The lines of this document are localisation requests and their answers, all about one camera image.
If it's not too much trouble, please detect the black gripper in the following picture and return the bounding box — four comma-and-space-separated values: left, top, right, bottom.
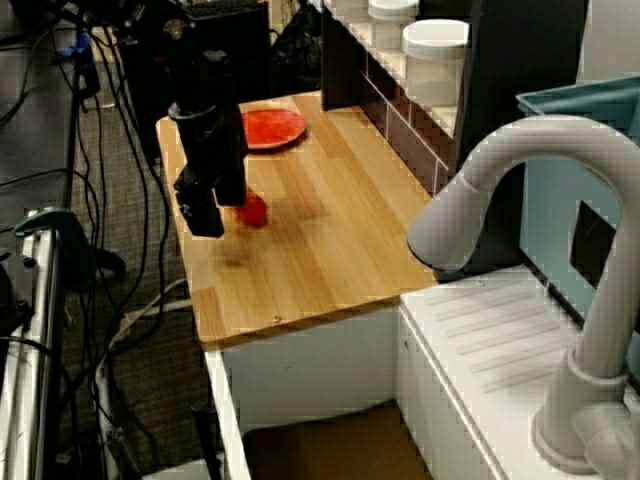
168, 101, 249, 240

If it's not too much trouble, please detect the small red cup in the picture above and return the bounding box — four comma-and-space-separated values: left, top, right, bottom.
234, 192, 269, 229

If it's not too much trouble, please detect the red round plate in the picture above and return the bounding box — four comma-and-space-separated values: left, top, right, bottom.
239, 108, 309, 152

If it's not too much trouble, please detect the green power tool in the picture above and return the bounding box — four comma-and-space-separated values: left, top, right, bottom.
11, 206, 128, 282

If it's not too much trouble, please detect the black computer case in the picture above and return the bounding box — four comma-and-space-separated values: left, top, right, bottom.
118, 0, 272, 156

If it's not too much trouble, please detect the blue tape piece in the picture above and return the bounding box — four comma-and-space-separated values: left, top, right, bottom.
62, 30, 93, 58

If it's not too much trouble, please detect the white lidded jar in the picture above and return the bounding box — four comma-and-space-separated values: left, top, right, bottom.
367, 0, 421, 52
401, 18, 472, 107

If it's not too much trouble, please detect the brown cardboard box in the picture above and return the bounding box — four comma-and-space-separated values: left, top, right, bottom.
242, 399, 434, 480

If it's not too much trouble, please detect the white toy sink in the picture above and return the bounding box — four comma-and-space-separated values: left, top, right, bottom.
203, 264, 640, 480

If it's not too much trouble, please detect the dark upright panel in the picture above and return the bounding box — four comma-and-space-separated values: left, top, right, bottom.
453, 0, 587, 274

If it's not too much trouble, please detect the teal plastic bin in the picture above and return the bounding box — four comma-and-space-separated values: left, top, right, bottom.
515, 73, 640, 346

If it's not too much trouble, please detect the grey toy faucet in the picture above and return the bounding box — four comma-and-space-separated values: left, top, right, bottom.
406, 115, 640, 477

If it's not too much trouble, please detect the long black floor cable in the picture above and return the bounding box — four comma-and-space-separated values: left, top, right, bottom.
97, 27, 174, 366

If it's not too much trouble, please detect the white power cable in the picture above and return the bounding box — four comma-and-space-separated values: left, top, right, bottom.
105, 277, 192, 354

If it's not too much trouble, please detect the black shelf post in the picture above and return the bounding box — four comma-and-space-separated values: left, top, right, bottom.
321, 0, 372, 112

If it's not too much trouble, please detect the aluminium frame rail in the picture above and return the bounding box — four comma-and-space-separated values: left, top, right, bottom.
0, 219, 67, 480

